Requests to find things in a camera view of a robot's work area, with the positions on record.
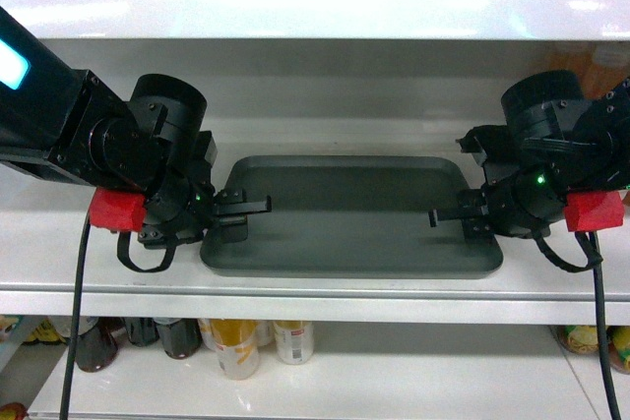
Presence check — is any dark cola bottle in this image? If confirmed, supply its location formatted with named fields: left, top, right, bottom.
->
left=154, top=318, right=202, bottom=359

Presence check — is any red wrist block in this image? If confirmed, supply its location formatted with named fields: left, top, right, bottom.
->
left=564, top=191, right=625, bottom=232
left=89, top=188, right=147, bottom=232

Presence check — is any red right wrist block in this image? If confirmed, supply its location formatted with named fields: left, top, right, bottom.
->
left=564, top=191, right=625, bottom=232

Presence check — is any white middle shelf board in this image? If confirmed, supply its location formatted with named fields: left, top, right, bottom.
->
left=0, top=114, right=630, bottom=327

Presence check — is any white shelf board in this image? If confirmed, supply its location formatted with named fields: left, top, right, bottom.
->
left=1, top=0, right=629, bottom=41
left=0, top=114, right=630, bottom=327

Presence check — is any red left wrist block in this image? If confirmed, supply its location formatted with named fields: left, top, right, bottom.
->
left=89, top=188, right=147, bottom=232

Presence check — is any white upper shelf board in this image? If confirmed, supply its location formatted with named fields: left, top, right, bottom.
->
left=1, top=0, right=629, bottom=41

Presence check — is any black right cable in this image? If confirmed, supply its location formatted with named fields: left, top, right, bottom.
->
left=588, top=230, right=622, bottom=420

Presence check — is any grey-silver rectangular tray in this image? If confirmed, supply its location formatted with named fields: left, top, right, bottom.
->
left=201, top=155, right=503, bottom=279

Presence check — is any white red labelled bottle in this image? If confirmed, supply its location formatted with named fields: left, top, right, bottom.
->
left=273, top=321, right=315, bottom=365

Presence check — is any yellow labelled drink bottle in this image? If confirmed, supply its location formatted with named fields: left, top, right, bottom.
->
left=211, top=319, right=260, bottom=380

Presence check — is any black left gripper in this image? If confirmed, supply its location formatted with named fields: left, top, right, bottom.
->
left=138, top=131, right=272, bottom=249

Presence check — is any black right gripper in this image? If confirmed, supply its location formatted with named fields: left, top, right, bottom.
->
left=428, top=125, right=564, bottom=242

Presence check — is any brown sauce bottle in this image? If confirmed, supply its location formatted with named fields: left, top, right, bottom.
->
left=75, top=317, right=118, bottom=373

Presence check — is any black left cable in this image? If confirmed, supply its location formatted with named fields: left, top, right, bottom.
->
left=58, top=220, right=95, bottom=420

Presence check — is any black cable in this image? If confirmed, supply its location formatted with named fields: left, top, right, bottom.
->
left=588, top=230, right=622, bottom=420
left=58, top=220, right=95, bottom=420

